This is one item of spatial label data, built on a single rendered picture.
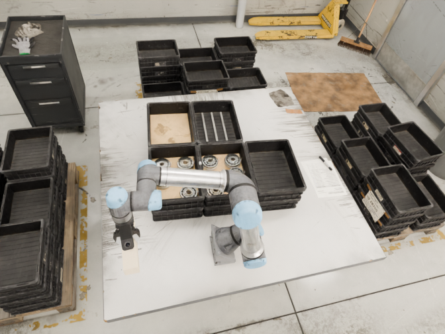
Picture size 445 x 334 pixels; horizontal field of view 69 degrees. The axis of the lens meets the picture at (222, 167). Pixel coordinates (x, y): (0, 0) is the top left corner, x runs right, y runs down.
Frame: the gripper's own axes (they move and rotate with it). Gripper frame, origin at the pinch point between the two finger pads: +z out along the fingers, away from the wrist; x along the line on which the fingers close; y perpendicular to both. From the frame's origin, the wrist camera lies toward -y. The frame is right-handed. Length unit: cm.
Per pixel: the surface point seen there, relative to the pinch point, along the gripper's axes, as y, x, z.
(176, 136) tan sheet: 84, -33, 25
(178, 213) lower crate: 29, -26, 32
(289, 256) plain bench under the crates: -6, -84, 39
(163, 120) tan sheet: 100, -27, 25
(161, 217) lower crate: 29.9, -15.8, 34.4
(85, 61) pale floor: 299, 44, 107
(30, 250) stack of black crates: 36, 63, 60
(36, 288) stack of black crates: 12, 57, 59
